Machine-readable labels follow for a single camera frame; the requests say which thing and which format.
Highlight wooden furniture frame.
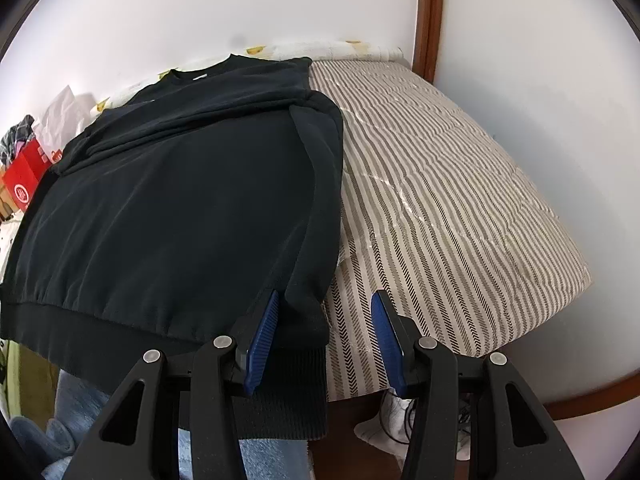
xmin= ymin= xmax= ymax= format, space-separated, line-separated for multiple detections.
xmin=0 ymin=180 xmax=26 ymax=221

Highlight tangle of dark cables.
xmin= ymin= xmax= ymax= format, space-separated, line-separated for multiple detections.
xmin=380 ymin=392 xmax=476 ymax=446

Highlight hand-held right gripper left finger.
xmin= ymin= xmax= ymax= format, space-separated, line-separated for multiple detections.
xmin=75 ymin=290 xmax=281 ymax=480

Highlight black sweatshirt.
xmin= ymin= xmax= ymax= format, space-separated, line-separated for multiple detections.
xmin=0 ymin=54 xmax=346 ymax=441

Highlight person's blue jeans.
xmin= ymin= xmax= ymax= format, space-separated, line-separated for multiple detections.
xmin=10 ymin=370 xmax=311 ymax=480

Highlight plaid cloth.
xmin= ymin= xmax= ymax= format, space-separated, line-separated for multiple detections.
xmin=0 ymin=115 xmax=36 ymax=166

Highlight white cloth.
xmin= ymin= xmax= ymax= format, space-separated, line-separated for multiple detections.
xmin=354 ymin=392 xmax=421 ymax=461

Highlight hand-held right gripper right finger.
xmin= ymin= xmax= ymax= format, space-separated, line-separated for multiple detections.
xmin=371 ymin=290 xmax=571 ymax=480

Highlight white plastic bag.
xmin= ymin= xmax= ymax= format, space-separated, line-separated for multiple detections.
xmin=32 ymin=86 xmax=98 ymax=153

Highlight rolled white printed blanket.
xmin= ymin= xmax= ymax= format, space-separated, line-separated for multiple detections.
xmin=92 ymin=39 xmax=403 ymax=111

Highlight red shopping bag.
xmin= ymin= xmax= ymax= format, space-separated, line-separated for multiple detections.
xmin=2 ymin=139 xmax=63 ymax=212

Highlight striped mattress cover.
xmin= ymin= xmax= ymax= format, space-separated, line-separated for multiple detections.
xmin=300 ymin=57 xmax=591 ymax=403

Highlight green blanket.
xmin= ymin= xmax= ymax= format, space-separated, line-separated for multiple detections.
xmin=0 ymin=345 xmax=61 ymax=416

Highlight brown wooden trim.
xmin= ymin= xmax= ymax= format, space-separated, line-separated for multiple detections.
xmin=412 ymin=0 xmax=640 ymax=420

